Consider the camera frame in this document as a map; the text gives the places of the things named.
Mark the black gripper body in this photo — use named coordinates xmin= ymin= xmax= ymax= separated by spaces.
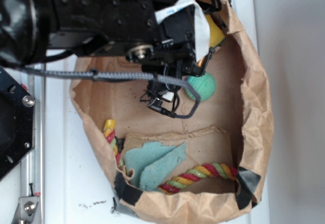
xmin=126 ymin=0 xmax=211 ymax=76

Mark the yellow green sponge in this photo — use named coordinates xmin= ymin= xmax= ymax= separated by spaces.
xmin=205 ymin=15 xmax=225 ymax=47

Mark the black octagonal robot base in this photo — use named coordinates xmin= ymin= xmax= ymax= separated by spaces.
xmin=1 ymin=68 xmax=35 ymax=179

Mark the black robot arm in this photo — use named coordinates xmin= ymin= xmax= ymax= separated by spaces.
xmin=1 ymin=0 xmax=221 ymax=76

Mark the green foam ball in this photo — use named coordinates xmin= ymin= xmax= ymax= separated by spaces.
xmin=186 ymin=72 xmax=216 ymax=101

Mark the brown paper bag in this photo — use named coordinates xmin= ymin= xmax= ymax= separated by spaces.
xmin=70 ymin=0 xmax=274 ymax=223

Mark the teal cloth rag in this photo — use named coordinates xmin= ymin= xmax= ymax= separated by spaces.
xmin=123 ymin=141 xmax=187 ymax=191

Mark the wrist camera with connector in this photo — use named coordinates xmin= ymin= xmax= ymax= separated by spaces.
xmin=140 ymin=80 xmax=181 ymax=118

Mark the multicolour twisted rope toy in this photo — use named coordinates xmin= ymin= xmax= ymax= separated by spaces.
xmin=103 ymin=119 xmax=238 ymax=195

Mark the aluminium frame rail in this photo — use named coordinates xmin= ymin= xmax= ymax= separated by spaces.
xmin=20 ymin=74 xmax=45 ymax=223

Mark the metal corner bracket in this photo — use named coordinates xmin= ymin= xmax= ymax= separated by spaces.
xmin=11 ymin=196 xmax=42 ymax=224

